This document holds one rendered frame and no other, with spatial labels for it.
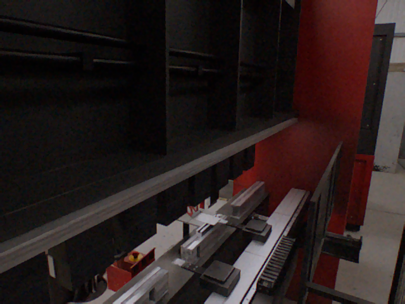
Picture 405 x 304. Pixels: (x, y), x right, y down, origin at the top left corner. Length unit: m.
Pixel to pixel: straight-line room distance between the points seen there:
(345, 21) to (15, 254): 2.01
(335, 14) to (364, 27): 0.19
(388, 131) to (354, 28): 4.72
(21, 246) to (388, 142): 6.54
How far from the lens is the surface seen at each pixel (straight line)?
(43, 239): 0.48
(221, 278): 1.08
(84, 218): 0.51
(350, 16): 2.12
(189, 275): 1.36
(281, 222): 1.60
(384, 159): 6.77
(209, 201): 1.44
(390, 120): 6.65
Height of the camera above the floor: 1.69
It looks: 14 degrees down
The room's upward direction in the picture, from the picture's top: 1 degrees clockwise
